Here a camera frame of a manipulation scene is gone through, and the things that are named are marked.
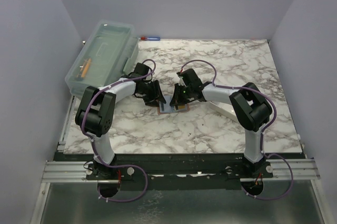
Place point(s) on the aluminium rail frame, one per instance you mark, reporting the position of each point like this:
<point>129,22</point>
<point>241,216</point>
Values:
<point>77,168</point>

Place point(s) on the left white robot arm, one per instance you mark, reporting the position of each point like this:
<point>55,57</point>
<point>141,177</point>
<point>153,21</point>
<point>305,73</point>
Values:
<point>96,110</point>

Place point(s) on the gold credit card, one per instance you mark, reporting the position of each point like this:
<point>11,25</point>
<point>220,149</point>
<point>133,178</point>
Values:
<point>181,108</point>

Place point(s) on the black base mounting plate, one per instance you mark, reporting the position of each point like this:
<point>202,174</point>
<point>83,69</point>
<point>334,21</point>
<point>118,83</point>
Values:
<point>134,172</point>

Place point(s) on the tan leather card holder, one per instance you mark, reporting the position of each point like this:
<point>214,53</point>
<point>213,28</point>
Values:
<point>164,109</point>

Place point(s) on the red blue screwdriver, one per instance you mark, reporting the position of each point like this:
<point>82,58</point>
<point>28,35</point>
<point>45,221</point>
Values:
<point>150,38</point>

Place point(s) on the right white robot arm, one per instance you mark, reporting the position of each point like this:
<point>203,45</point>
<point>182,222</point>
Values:
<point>250,107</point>

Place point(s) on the orange tool inside box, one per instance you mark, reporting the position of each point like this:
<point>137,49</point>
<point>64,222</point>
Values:
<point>84,69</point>

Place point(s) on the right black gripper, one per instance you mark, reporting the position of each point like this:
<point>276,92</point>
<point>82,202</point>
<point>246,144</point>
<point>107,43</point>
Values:
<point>177,100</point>

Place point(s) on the white rectangular tray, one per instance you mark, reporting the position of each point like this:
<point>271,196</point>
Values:
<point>224,109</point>

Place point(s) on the clear green plastic box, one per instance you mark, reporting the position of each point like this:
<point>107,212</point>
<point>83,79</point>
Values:
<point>113,48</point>

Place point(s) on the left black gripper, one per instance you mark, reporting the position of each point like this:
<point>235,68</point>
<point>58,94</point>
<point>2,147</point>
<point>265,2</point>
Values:
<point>157,93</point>

